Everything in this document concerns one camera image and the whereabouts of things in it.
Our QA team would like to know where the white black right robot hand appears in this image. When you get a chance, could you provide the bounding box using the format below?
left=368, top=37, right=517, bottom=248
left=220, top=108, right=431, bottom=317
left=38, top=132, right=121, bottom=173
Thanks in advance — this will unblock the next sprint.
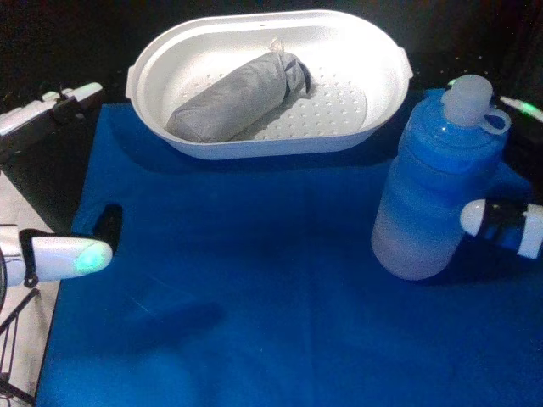
left=447, top=75, right=543, bottom=260

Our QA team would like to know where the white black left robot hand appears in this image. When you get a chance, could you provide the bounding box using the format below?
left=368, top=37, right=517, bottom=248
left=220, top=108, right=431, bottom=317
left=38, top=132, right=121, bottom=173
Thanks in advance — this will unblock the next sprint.
left=0, top=81, right=115, bottom=290

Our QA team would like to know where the blue white water bottle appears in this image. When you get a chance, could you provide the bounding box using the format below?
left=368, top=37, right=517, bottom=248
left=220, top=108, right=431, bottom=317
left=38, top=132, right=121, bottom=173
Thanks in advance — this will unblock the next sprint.
left=371, top=74, right=512, bottom=282

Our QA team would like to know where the grey cloth bundle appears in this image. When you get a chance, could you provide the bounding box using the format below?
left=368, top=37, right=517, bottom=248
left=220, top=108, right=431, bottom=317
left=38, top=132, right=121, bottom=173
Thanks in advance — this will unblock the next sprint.
left=165, top=37, right=313, bottom=145

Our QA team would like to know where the blue table cloth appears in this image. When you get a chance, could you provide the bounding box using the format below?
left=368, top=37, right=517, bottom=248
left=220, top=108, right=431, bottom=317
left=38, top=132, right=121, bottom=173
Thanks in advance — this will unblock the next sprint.
left=36, top=88, right=543, bottom=407

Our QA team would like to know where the white oval perforated basin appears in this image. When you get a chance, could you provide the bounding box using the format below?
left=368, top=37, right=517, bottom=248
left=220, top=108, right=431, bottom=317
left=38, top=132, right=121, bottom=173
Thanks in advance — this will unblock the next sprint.
left=126, top=8, right=415, bottom=161

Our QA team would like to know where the black wire stand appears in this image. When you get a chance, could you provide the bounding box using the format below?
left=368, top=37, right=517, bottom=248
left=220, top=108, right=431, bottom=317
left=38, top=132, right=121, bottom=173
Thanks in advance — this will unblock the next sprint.
left=0, top=287, right=42, bottom=407

